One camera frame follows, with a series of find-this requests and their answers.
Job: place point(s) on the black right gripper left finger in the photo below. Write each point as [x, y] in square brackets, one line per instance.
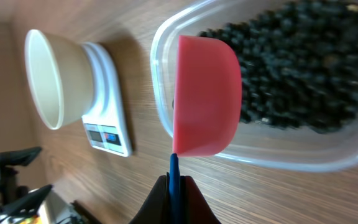
[156, 207]

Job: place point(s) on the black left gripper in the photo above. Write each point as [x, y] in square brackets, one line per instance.
[11, 207]

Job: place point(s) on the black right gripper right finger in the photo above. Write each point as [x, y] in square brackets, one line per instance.
[195, 209]

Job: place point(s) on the pink scoop blue handle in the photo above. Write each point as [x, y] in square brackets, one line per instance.
[207, 105]

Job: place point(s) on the white digital kitchen scale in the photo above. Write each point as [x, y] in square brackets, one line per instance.
[105, 122]

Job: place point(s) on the white bowl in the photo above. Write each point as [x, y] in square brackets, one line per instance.
[60, 78]

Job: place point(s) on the clear plastic container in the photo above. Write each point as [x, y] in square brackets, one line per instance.
[292, 149]

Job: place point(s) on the black beans in container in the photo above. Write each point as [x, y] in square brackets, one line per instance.
[299, 65]

